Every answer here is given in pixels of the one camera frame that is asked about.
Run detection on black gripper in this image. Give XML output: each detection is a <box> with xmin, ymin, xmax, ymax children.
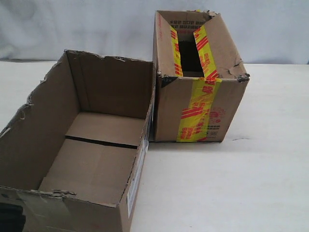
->
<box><xmin>0</xmin><ymin>203</ymin><xmax>26</xmax><ymax>232</ymax></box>

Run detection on brown cardboard box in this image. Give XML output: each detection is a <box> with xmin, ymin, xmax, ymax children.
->
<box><xmin>0</xmin><ymin>50</ymin><xmax>155</xmax><ymax>232</ymax></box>

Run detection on cardboard box with yellow tape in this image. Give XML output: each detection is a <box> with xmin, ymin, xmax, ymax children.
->
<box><xmin>153</xmin><ymin>10</ymin><xmax>250</xmax><ymax>143</ymax></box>

